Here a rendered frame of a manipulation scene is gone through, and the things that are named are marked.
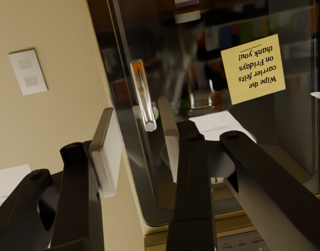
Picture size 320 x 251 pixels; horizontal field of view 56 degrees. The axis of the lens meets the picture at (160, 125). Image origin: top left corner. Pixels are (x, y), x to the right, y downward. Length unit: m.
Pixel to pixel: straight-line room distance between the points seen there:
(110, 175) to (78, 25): 0.71
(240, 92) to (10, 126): 0.71
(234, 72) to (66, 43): 0.55
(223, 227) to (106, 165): 0.38
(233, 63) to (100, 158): 0.29
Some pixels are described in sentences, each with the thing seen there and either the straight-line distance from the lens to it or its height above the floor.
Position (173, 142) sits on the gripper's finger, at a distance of 0.15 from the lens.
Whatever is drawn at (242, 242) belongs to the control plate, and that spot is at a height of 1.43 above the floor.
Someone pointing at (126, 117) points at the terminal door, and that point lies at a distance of 0.42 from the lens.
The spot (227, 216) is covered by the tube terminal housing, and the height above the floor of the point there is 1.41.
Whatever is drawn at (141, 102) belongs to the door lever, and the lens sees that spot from 0.36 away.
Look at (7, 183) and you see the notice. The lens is 1.06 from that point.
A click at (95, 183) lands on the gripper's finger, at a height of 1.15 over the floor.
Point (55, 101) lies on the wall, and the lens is 0.90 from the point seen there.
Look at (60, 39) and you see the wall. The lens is 0.87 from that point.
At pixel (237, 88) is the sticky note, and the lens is 0.43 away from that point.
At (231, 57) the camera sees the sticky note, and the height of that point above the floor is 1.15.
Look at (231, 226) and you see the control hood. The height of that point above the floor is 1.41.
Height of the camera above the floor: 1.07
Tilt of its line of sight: 21 degrees up
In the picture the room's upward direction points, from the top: 168 degrees clockwise
